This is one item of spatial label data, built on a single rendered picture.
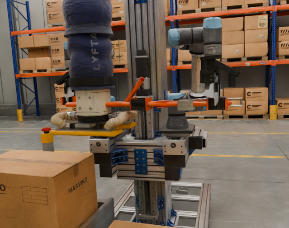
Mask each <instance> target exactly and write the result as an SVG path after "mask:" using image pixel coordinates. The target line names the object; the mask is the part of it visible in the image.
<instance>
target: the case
mask: <svg viewBox="0 0 289 228"><path fill-rule="evenodd" d="M97 210H98V203H97V190H96V178H95V161H94V154H93V153H76V152H49V151H30V150H12V151H9V152H6V153H3V154H0V228H80V227H81V226H82V225H83V224H84V223H85V222H86V221H87V220H88V219H89V218H90V217H91V216H92V215H93V214H94V213H95V212H96V211H97Z"/></svg>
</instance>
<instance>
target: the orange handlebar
mask: <svg viewBox="0 0 289 228"><path fill-rule="evenodd" d="M231 104H232V101H230V100H228V101H227V105H228V106H230V105H231ZM147 105H148V107H157V108H168V107H170V106H177V105H178V104H177V101H170V100H159V101H150V102H148V103H147ZM65 106H66V107H76V102H68V103H66V104H65ZM105 106H106V107H130V102H124V101H113V102H107V103H106V104H105ZM193 106H207V102H206V100H195V101H194V102H193Z"/></svg>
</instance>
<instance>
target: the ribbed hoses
mask: <svg viewBox="0 0 289 228"><path fill-rule="evenodd" d="M67 112H75V111H66V112H60V113H57V114H55V115H53V116H52V117H51V119H50V121H51V123H52V124H53V125H56V126H58V127H59V128H60V129H62V128H64V127H66V126H67V124H66V123H65V122H64V120H67V119H69V117H68V116H67ZM136 117H137V113H136V112H135V111H125V112H121V113H120V115H119V116H117V117H115V118H111V119H109V120H108V121H107V123H106V124H105V126H104V128H105V129H106V130H111V129H113V128H114V127H115V126H119V125H121V124H123V123H124V122H126V121H127V122H128V121H129V120H131V119H135V118H136Z"/></svg>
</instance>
